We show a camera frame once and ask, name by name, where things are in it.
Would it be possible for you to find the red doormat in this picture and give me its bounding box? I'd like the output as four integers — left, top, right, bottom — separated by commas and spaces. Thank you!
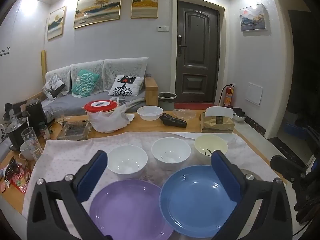
174, 102, 217, 110

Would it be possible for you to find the glass tray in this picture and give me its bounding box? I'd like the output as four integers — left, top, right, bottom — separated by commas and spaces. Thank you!
56, 120, 91, 140

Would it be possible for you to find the grey trash bin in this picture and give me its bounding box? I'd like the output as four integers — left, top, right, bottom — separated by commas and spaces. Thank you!
157, 92, 177, 111

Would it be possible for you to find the tall printed drinking glass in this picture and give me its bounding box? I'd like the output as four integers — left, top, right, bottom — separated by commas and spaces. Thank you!
21, 127, 42, 159

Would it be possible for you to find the pink dotted table cloth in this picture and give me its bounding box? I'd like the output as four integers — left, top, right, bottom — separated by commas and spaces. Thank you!
22, 131, 286, 240

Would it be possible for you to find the brown paper tissue pack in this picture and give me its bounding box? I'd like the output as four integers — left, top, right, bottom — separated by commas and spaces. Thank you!
200, 106, 236, 133

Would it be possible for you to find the dark brown door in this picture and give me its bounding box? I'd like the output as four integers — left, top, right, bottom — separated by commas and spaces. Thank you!
174, 1, 220, 103

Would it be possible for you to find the narrow landscape painting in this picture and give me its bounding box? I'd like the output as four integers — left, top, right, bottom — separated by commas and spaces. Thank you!
47, 6, 67, 41

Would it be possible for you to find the black foil packet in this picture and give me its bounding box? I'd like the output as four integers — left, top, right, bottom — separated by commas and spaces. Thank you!
160, 112, 188, 129

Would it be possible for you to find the door handle lock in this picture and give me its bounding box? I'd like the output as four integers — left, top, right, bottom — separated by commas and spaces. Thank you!
177, 35, 188, 57

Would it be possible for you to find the grey sofa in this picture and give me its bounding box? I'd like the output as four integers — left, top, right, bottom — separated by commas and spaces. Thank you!
5, 56, 159, 122

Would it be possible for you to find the teal leaf print pillow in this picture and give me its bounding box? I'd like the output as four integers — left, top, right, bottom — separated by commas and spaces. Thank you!
71, 69, 100, 97

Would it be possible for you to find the black hair claw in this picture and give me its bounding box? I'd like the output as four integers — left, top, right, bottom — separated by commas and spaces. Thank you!
4, 157, 22, 181

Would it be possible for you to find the white plastic bowl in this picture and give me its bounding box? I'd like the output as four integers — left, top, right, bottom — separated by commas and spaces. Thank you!
137, 105, 164, 121

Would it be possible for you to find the wooden pole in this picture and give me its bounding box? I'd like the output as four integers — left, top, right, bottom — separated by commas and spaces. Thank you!
41, 50, 48, 81

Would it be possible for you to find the mountain canvas picture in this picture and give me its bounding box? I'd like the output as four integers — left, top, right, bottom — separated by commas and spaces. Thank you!
239, 4, 266, 32

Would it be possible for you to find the cream ceramic bowl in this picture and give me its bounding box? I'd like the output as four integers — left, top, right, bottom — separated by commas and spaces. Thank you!
194, 134, 228, 158

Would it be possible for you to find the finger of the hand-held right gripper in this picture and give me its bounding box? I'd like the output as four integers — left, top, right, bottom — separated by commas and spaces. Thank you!
270, 155, 307, 181

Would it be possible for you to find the white mug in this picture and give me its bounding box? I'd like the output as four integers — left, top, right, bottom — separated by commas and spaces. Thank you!
19, 142, 35, 161

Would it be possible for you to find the wine glass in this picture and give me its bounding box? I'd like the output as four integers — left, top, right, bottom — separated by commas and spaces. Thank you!
52, 107, 65, 126

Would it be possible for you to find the blue plate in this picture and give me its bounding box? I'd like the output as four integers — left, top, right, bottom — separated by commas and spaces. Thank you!
159, 165, 241, 238

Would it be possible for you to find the red lid container in bag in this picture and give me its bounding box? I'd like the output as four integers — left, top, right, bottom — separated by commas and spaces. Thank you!
86, 97, 136, 133

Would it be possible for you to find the red lidded container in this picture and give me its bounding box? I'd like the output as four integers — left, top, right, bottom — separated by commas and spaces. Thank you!
84, 100, 120, 113

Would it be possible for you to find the red fire extinguisher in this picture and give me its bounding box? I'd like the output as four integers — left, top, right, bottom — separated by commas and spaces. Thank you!
219, 83, 236, 108

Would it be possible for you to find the gold tree painting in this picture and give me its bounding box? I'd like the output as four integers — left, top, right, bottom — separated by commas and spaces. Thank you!
130, 0, 160, 19

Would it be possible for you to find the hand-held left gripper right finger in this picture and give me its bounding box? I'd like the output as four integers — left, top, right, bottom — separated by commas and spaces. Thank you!
211, 150, 293, 240

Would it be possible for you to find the red snack packet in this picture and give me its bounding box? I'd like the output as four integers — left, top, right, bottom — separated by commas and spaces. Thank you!
9, 171, 31, 194

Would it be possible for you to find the white lace sofa cover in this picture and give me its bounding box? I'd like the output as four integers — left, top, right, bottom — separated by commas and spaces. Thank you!
45, 56, 148, 98

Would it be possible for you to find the small green capped bottle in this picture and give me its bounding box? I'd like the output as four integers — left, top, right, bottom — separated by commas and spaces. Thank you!
39, 122, 51, 140

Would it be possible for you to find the black and white pillow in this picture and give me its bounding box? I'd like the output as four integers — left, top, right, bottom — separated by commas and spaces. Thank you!
42, 75, 67, 100

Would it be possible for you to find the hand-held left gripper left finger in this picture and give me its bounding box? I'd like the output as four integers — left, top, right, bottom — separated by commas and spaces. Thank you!
27, 150, 108, 240

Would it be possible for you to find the wide landscape painting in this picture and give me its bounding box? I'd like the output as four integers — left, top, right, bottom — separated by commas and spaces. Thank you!
73, 0, 123, 29

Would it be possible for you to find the white and black helmet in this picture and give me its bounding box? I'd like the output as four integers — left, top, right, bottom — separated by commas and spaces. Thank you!
232, 107, 247, 123

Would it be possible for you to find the dark pot with lid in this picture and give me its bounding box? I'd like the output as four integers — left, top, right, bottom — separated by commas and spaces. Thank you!
5, 117, 30, 151

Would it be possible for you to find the white ceramic bowl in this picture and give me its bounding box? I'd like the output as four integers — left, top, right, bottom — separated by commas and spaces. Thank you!
107, 145, 148, 176
151, 137, 191, 171

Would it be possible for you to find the black electric kettle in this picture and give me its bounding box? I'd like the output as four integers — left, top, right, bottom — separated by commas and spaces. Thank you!
25, 99, 48, 128

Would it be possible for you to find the white tree print pillow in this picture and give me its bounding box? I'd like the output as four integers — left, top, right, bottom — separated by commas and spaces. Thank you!
108, 75, 145, 97

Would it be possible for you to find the clear plastic lid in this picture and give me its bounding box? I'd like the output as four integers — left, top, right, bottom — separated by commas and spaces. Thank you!
173, 108, 197, 120

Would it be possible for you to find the purple plate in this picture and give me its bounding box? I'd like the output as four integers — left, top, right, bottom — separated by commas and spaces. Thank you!
89, 179, 174, 240

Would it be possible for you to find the white wall panel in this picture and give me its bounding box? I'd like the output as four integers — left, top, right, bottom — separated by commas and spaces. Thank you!
246, 82, 264, 106

